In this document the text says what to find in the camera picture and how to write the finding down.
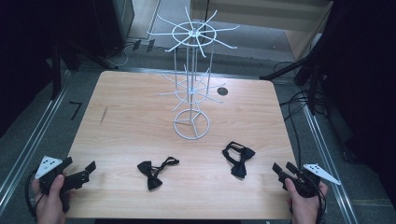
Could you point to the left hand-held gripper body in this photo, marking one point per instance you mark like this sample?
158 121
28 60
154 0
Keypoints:
74 181

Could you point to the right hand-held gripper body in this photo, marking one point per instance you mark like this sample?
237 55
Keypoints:
306 186

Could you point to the black bow tie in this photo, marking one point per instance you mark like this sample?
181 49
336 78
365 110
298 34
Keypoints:
152 174
239 160

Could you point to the person's right hand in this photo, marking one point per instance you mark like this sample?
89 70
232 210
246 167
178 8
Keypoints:
306 210

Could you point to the person's left hand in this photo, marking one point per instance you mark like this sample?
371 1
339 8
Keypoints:
49 202

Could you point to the black stand legs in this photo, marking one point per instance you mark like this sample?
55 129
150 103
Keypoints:
56 68
306 65

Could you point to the black round table grommet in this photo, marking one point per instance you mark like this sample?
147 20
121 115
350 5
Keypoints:
222 91

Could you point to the dark cabinet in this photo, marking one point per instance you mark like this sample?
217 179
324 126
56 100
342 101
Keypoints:
112 25

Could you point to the light wooden board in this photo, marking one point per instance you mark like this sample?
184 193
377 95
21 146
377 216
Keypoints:
264 14

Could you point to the metal floor rail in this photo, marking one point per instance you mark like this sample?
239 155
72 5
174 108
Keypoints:
330 168
34 140

